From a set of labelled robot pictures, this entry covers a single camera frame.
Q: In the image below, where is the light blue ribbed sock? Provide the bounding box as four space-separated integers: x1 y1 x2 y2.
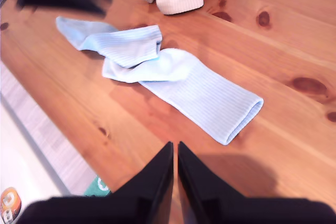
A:
55 16 163 69
101 48 265 146

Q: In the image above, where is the green printed pack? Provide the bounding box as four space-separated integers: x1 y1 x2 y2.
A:
83 175 112 198

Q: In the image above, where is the orange printed pack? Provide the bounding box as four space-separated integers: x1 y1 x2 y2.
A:
0 186 22 224

